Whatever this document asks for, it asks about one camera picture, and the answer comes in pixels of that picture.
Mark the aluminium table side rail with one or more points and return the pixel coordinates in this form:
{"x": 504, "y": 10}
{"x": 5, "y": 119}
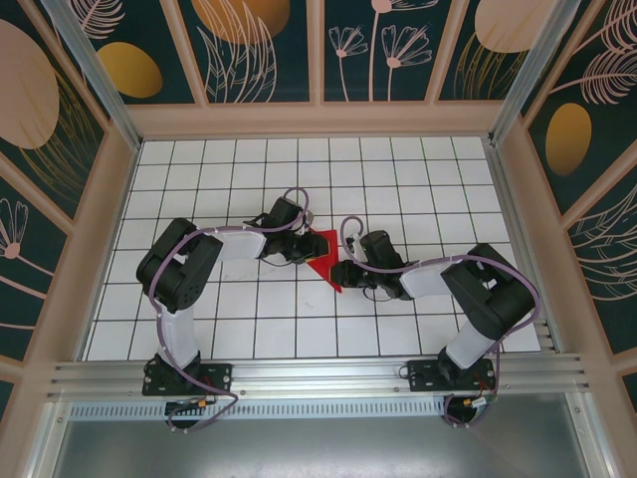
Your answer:
{"x": 512, "y": 224}

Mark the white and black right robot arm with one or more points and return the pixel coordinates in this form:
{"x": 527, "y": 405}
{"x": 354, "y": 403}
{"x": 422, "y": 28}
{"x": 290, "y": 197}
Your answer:
{"x": 423, "y": 281}

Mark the aluminium frame post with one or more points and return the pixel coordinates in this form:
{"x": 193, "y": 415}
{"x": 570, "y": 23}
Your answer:
{"x": 94, "y": 70}
{"x": 537, "y": 65}

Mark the grey metal sheet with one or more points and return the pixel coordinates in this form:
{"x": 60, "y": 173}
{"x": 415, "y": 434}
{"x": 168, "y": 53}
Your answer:
{"x": 318, "y": 448}

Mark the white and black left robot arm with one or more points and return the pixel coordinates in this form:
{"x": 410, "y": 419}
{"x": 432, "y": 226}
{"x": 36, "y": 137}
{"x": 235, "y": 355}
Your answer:
{"x": 239, "y": 244}

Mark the red cloth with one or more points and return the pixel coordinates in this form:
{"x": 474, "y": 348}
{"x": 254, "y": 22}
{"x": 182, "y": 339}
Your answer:
{"x": 328, "y": 269}

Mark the aluminium mounting rail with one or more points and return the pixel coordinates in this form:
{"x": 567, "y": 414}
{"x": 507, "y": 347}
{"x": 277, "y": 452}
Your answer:
{"x": 318, "y": 378}

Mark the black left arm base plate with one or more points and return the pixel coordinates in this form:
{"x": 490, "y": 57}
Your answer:
{"x": 219, "y": 378}

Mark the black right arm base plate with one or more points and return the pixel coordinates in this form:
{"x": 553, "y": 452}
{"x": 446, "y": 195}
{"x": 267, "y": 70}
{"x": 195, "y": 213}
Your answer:
{"x": 423, "y": 378}

